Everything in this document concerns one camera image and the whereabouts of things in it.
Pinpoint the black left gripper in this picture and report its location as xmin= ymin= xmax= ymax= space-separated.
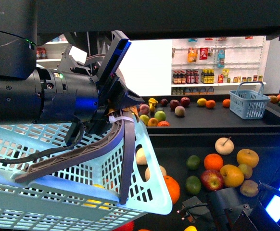
xmin=58 ymin=30 xmax=144 ymax=134

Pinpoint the orange fruit middle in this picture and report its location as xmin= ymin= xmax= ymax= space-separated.
xmin=204 ymin=154 xmax=224 ymax=171

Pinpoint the large orange near basket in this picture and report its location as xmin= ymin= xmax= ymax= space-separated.
xmin=164 ymin=175 xmax=180 ymax=205

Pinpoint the black metal shelf unit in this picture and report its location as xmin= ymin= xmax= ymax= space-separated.
xmin=37 ymin=0 xmax=280 ymax=187

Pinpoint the small yellow-green fruit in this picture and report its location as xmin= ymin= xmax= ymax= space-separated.
xmin=238 ymin=164 xmax=253 ymax=179

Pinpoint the pale apple front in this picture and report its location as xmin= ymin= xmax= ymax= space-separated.
xmin=144 ymin=165 xmax=167 ymax=181

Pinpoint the green lime upper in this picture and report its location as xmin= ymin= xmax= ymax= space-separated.
xmin=186 ymin=155 xmax=201 ymax=171

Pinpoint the red apple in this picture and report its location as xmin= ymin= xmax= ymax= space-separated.
xmin=200 ymin=169 xmax=224 ymax=192

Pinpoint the grey basket handle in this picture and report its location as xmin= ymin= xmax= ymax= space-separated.
xmin=14 ymin=116 xmax=135 ymax=205

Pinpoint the yellow lemon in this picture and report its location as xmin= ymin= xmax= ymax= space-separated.
xmin=83 ymin=193 xmax=111 ymax=211

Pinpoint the pale white apple with stem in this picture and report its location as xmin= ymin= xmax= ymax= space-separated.
xmin=215 ymin=137 xmax=234 ymax=155

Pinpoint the teal plastic shopping basket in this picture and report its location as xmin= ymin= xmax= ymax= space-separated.
xmin=0 ymin=120 xmax=172 ymax=231

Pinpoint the green lime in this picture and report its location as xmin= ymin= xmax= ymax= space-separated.
xmin=186 ymin=155 xmax=201 ymax=171
xmin=185 ymin=176 xmax=202 ymax=195

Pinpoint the green lime lower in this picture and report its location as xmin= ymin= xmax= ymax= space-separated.
xmin=185 ymin=176 xmax=202 ymax=195

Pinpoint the yellow-orange apple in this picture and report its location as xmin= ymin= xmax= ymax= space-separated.
xmin=219 ymin=165 xmax=244 ymax=187
xmin=236 ymin=149 xmax=259 ymax=168

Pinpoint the pale pear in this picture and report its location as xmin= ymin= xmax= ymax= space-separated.
xmin=136 ymin=148 xmax=147 ymax=166

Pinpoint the yellow-orange apple right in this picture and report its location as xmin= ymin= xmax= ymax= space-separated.
xmin=236 ymin=149 xmax=259 ymax=168

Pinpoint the blue basket on far shelf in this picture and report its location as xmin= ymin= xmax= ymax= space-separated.
xmin=229 ymin=81 xmax=270 ymax=120

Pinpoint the yellow-orange apple centre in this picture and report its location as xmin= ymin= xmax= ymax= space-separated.
xmin=219 ymin=165 xmax=244 ymax=187

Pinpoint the brownish yellow fruit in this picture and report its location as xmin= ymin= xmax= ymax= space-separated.
xmin=240 ymin=180 xmax=259 ymax=198

